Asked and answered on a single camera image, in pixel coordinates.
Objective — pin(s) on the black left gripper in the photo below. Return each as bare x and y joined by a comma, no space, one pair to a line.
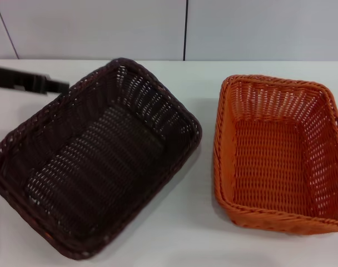
19,79

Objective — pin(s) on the dark brown woven basket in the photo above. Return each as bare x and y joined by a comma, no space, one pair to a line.
102,155

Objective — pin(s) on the orange woven plastic basket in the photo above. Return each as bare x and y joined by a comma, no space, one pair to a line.
272,164

